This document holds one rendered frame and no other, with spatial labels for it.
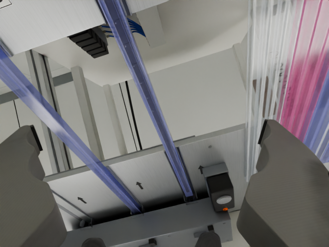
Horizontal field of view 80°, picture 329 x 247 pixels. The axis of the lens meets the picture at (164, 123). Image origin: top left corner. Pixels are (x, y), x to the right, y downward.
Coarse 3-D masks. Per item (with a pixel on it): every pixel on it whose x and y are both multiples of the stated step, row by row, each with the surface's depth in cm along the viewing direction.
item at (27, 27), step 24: (0, 0) 15; (24, 0) 15; (48, 0) 15; (72, 0) 15; (96, 0) 15; (120, 0) 15; (144, 0) 16; (168, 0) 16; (0, 24) 16; (24, 24) 16; (48, 24) 16; (72, 24) 16; (96, 24) 16; (0, 48) 17; (24, 48) 17
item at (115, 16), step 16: (112, 0) 14; (112, 16) 15; (112, 32) 16; (128, 32) 16; (128, 48) 17; (128, 64) 18; (144, 80) 19; (144, 96) 20; (160, 112) 22; (160, 128) 24; (176, 160) 29
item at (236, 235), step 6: (234, 216) 47; (234, 222) 46; (234, 228) 45; (234, 234) 44; (240, 234) 44; (234, 240) 44; (240, 240) 43; (222, 246) 43; (228, 246) 43; (234, 246) 43; (240, 246) 42; (246, 246) 42
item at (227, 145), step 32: (224, 128) 29; (128, 160) 29; (160, 160) 30; (192, 160) 31; (224, 160) 32; (64, 192) 33; (96, 192) 34; (128, 192) 36; (160, 192) 37; (192, 192) 39
